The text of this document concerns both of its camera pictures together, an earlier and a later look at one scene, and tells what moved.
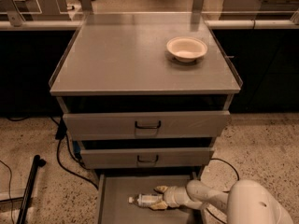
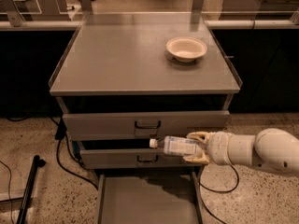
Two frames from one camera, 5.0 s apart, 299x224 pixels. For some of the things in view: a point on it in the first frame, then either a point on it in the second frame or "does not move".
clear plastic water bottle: [145, 201] → [176, 146]
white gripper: [171, 196] → [219, 147]
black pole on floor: [36, 163] does not move
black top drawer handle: [148, 127] does not move
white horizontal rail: [215, 24] does not move
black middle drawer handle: [148, 161] does not move
